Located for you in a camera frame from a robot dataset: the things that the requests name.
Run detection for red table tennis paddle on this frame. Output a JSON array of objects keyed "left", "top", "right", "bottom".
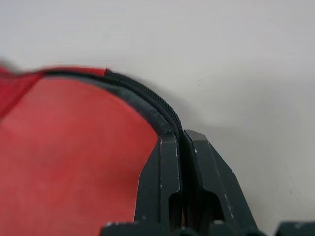
[{"left": 0, "top": 80, "right": 160, "bottom": 236}]

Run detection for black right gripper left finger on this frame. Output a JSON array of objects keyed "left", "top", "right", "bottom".
[{"left": 133, "top": 131, "right": 185, "bottom": 231}]

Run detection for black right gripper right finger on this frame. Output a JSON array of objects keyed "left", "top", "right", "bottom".
[{"left": 182, "top": 129, "right": 259, "bottom": 227}]

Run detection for black clear paddle case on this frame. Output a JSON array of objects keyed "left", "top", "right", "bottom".
[{"left": 0, "top": 64, "right": 185, "bottom": 236}]

